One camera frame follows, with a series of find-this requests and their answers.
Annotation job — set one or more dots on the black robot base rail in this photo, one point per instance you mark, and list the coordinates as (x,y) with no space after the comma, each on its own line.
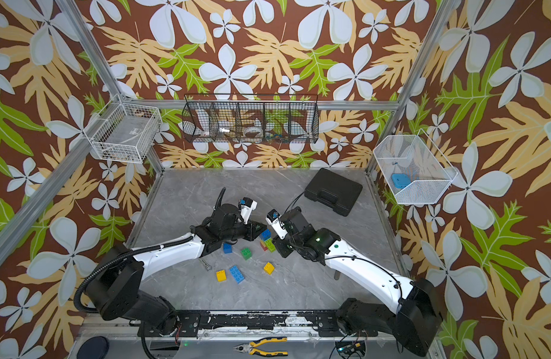
(232,325)

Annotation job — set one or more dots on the green square brick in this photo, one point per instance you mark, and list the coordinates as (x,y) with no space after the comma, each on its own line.
(269,244)
(246,253)

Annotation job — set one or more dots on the black plastic tool case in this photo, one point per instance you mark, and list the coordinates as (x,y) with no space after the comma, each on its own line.
(334,191)

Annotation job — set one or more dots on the small electronics board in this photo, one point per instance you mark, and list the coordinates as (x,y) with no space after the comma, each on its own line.
(351,350)

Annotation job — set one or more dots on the white wire basket left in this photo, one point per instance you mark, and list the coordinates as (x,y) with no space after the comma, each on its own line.
(124,131)

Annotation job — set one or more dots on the blue object in basket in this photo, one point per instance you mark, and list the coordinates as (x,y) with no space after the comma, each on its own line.
(400,180)

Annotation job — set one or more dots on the yellow square brick left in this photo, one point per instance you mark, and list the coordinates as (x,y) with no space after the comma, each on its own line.
(221,276)

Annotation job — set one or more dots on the yellow square brick middle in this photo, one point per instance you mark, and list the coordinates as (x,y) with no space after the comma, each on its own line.
(269,268)

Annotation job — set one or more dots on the blue square brick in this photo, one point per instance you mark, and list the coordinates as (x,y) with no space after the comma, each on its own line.
(227,248)

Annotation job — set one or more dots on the white wire basket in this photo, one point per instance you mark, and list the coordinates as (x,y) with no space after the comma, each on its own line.
(124,131)
(420,158)

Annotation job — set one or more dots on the yellow square brick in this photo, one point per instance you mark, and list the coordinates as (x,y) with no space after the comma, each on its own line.
(269,268)
(221,276)

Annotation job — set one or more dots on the white wire basket right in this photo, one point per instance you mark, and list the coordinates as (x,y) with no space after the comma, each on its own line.
(420,158)

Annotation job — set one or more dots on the black wire basket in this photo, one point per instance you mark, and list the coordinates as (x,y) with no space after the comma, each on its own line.
(253,118)

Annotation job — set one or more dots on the black round disc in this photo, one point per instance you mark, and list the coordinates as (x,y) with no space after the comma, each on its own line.
(94,348)

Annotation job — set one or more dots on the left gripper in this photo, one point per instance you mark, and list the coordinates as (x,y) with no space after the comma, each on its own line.
(249,229)

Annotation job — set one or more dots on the light blue long brick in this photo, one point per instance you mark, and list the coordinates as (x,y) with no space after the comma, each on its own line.
(237,274)

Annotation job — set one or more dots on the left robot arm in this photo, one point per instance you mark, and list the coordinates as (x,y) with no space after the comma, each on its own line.
(113,287)

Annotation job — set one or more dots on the silver combination wrench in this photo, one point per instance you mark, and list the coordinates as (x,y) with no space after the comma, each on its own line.
(206,265)

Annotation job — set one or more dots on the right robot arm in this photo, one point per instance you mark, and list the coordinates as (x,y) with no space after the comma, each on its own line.
(408,309)

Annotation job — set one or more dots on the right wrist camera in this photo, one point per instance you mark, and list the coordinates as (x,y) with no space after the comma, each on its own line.
(273,219)

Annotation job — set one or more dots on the dark blue long brick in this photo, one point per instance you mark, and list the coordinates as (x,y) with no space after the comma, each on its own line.
(265,235)

